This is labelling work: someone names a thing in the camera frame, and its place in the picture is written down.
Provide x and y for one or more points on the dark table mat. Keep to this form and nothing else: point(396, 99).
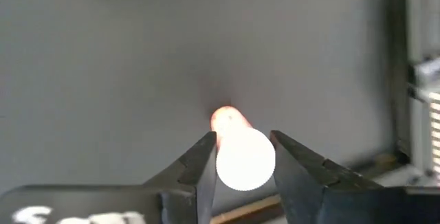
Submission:
point(103, 79)

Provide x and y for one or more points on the white striped object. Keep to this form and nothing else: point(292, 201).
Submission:
point(434, 121)

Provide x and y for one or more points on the orange medicine bottle white cap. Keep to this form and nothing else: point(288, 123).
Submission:
point(240, 155)

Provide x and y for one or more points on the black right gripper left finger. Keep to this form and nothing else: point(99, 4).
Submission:
point(192, 182)

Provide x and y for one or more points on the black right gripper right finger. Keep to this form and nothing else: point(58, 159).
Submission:
point(299, 176)

